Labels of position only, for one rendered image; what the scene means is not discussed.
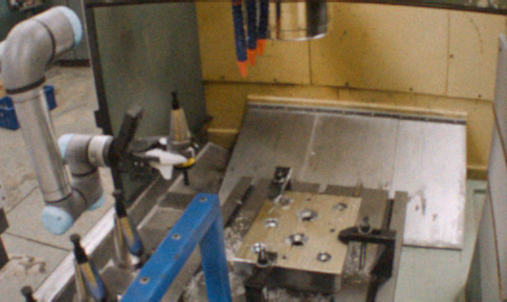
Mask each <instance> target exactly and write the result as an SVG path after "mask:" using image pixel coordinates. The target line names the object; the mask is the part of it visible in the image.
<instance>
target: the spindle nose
mask: <svg viewBox="0 0 507 302"><path fill-rule="evenodd" d="M245 3H246V1H243V10H244V22H245V25H246V27H247V26H248V25H247V24H246V21H247V19H248V18H247V17H246V13H247V12H246V7H247V6H246V5H245ZM259 4H260V3H259V2H258V1H256V7H257V11H256V13H257V17H256V19H257V24H258V22H259V20H258V16H259V15H260V13H258V12H259V10H260V8H259ZM269 5H270V7H269V10H270V14H268V15H269V17H270V20H269V21H268V22H269V27H267V28H268V32H267V33H266V34H267V40H271V41H294V40H303V39H309V38H311V39H314V38H318V37H320V36H323V35H325V34H327V33H329V32H331V31H332V29H333V23H332V21H333V3H329V2H300V1H270V2H269ZM257 24H256V26H257V27H258V25H257Z"/></svg>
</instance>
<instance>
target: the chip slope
mask: <svg viewBox="0 0 507 302"><path fill-rule="evenodd" d="M248 105H249V110H248V113H247V116H246V118H245V120H244V123H243V126H242V129H241V132H240V136H239V138H238V141H237V143H236V144H235V147H234V149H233V152H232V154H231V159H230V162H229V165H228V168H227V171H226V174H225V177H224V180H223V182H222V185H221V187H220V190H219V193H218V196H219V200H220V205H222V204H223V203H224V201H225V200H226V198H227V197H228V195H229V194H230V192H231V190H232V189H233V187H234V186H236V184H237V183H238V181H239V180H240V178H241V177H242V176H245V177H254V183H253V185H256V184H257V182H258V181H259V179H260V178H263V179H272V178H273V177H274V176H275V174H274V173H275V172H276V165H278V164H279V165H280V166H289V167H292V182H302V183H320V184H321V189H320V193H324V191H325V188H326V186H327V185H328V184H329V185H331V184H338V185H348V186H356V187H355V191H354V195H355V196H359V195H360V191H361V187H365V188H374V189H383V190H388V198H389V199H394V197H395V190H400V191H408V212H407V216H406V223H405V232H404V243H403V244H402V246H403V247H404V248H402V249H405V248H406V247H410V248H422V249H424V248H426V249H427V250H428V248H433V249H439V251H440V249H444V250H446V251H448V250H456V251H459V252H460V251H461V250H462V245H463V228H464V207H465V173H466V119H458V118H444V117H434V116H431V115H416V114H402V113H389V112H387V111H372V110H357V109H342V108H336V107H325V106H309V105H293V104H276V103H259V102H249V103H248ZM440 252H441V251H440ZM460 254H461V252H460ZM460 254H459V255H460ZM460 257H461V255H460Z"/></svg>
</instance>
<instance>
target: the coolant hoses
mask: <svg viewBox="0 0 507 302"><path fill-rule="evenodd" d="M258 2H259V3H260V4H259V8H260V10H259V12H258V13H260V15H259V16H258V20H259V22H258V24H257V19H256V17H257V13H256V11H257V7H256V1H246V3H245V5H246V6H247V7H246V12H247V13H246V17H247V18H248V19H247V21H246V24H247V25H248V26H247V27H246V29H247V32H246V35H247V36H248V37H247V39H246V35H245V34H244V33H245V29H244V28H243V27H244V26H245V24H244V22H243V21H244V17H243V15H242V14H243V13H244V12H243V11H242V10H241V9H242V8H243V5H242V1H231V9H232V12H231V15H233V18H232V22H233V27H234V31H233V33H234V34H235V36H234V40H235V43H234V44H235V45H236V47H235V49H236V55H237V58H236V59H237V64H238V66H239V69H240V72H241V75H242V76H243V77H246V75H247V68H248V58H249V61H250V64H251V66H252V67H253V66H254V63H255V58H256V52H257V50H258V54H259V55H263V52H264V47H265V43H266V40H267V34H266V33H267V32H268V28H267V27H269V22H268V21H269V20H270V17H269V15H268V14H270V10H269V7H270V5H269V2H270V1H258ZM256 24H257V25H258V27H257V26H256ZM245 39H246V40H245ZM246 41H247V42H246ZM246 43H247V44H246ZM247 54H248V55H247Z"/></svg>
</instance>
